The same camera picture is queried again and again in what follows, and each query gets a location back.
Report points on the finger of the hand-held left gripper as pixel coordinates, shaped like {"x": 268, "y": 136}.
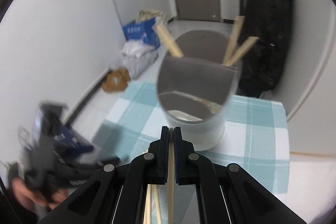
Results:
{"x": 89, "y": 167}

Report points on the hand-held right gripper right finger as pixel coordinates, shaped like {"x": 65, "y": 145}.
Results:
{"x": 177, "y": 150}

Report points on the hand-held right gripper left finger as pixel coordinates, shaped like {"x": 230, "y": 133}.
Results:
{"x": 164, "y": 150}

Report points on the wooden chopstick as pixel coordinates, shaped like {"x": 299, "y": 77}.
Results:
{"x": 233, "y": 39}
{"x": 157, "y": 205}
{"x": 242, "y": 51}
{"x": 169, "y": 41}
{"x": 170, "y": 187}
{"x": 148, "y": 203}

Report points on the white utensil holder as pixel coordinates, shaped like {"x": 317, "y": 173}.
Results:
{"x": 194, "y": 77}

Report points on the person's left hand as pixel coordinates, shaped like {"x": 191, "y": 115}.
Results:
{"x": 26, "y": 195}

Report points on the blue shoe box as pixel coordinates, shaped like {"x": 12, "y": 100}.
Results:
{"x": 76, "y": 144}

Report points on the teal checked tablecloth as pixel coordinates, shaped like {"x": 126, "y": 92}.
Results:
{"x": 262, "y": 134}

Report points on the grey plastic bag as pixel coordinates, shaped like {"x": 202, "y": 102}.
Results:
{"x": 136, "y": 64}

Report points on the white plastic package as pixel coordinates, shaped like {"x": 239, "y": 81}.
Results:
{"x": 136, "y": 48}

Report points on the blue cardboard box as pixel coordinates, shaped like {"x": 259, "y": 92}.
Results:
{"x": 136, "y": 31}

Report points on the beige canvas tote bag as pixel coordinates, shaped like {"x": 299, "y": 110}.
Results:
{"x": 149, "y": 14}

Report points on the black backpack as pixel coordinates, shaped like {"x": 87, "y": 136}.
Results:
{"x": 265, "y": 43}

